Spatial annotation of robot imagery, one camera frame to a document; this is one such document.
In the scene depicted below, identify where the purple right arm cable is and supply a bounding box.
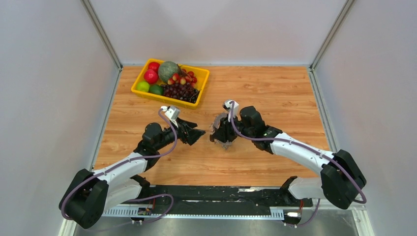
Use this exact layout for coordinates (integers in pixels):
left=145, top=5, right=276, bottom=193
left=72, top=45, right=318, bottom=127
left=228, top=101, right=367, bottom=228

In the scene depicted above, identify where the aluminium frame rail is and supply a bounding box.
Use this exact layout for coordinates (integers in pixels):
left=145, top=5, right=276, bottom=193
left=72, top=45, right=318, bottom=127
left=66, top=187, right=366, bottom=220

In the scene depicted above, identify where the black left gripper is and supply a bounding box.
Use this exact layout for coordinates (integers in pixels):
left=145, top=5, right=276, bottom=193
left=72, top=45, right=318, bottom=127
left=154, top=117, right=206, bottom=151

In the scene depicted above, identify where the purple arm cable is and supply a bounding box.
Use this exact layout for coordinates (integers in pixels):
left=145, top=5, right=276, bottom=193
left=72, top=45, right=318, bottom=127
left=60, top=108, right=179, bottom=225
left=228, top=101, right=367, bottom=228

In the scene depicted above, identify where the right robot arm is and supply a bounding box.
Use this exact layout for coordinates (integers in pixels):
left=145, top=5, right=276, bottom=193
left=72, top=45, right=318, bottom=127
left=210, top=100, right=367, bottom=209

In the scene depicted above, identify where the red apple upper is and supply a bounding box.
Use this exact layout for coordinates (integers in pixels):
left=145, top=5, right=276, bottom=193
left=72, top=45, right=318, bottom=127
left=148, top=61, right=160, bottom=73

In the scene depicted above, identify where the yellow plastic fruit tray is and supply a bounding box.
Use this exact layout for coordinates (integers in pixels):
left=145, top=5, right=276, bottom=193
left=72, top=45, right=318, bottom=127
left=131, top=59, right=209, bottom=109

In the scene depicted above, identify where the dark purple grape bunch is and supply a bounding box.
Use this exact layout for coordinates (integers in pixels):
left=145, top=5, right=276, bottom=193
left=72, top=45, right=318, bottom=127
left=161, top=83, right=200, bottom=103

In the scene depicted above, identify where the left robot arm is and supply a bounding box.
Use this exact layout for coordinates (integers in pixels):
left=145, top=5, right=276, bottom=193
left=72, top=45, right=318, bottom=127
left=59, top=118, right=205, bottom=229

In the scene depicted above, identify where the red grape bunch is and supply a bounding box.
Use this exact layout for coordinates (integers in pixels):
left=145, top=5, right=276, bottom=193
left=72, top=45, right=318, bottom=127
left=166, top=69, right=198, bottom=88

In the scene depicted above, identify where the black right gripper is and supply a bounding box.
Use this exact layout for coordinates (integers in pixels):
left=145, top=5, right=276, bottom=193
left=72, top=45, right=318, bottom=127
left=211, top=113, right=254, bottom=143

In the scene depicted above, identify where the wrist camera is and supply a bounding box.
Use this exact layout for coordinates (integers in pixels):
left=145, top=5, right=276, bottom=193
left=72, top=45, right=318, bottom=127
left=160, top=106, right=180, bottom=127
left=223, top=99, right=239, bottom=122

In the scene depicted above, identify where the red apple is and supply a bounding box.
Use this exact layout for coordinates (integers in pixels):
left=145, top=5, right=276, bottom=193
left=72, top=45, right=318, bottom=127
left=148, top=61, right=160, bottom=73
left=144, top=69, right=159, bottom=85

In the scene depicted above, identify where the red apple lower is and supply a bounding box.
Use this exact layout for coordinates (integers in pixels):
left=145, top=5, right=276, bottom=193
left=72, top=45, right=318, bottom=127
left=144, top=69, right=159, bottom=85

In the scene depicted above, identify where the light green apple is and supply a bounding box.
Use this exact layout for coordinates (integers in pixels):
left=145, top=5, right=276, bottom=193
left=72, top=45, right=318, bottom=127
left=136, top=81, right=150, bottom=92

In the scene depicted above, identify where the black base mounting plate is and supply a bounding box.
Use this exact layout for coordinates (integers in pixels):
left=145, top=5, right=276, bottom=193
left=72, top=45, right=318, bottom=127
left=137, top=185, right=313, bottom=216

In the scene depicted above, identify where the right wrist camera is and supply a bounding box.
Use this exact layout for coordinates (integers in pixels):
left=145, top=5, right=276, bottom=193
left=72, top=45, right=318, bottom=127
left=223, top=99, right=239, bottom=122

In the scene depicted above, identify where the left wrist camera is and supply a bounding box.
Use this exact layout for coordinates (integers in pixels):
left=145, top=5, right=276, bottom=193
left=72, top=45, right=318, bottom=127
left=160, top=106, right=180, bottom=127

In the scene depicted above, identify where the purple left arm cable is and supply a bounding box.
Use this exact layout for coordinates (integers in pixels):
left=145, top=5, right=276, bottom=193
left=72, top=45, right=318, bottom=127
left=60, top=108, right=179, bottom=225

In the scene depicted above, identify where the green melon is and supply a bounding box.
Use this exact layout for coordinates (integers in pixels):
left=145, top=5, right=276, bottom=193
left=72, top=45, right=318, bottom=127
left=158, top=61, right=180, bottom=83

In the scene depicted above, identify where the dark green lime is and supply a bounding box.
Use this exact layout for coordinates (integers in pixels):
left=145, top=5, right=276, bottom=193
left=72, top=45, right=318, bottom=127
left=149, top=84, right=164, bottom=95

